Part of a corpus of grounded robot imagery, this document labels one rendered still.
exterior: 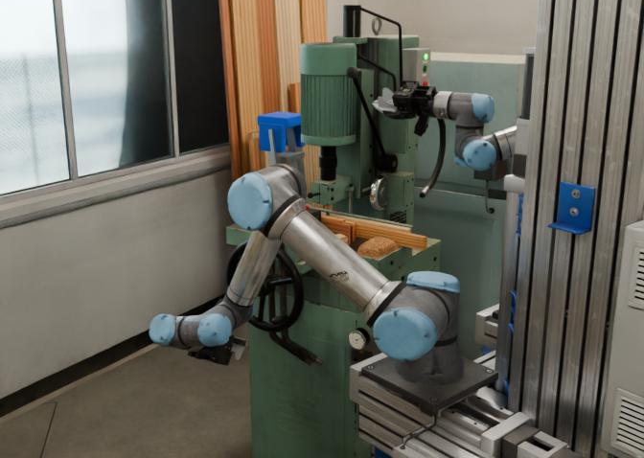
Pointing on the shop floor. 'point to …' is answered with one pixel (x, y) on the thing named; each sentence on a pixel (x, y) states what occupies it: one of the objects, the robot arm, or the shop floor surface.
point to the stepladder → (280, 136)
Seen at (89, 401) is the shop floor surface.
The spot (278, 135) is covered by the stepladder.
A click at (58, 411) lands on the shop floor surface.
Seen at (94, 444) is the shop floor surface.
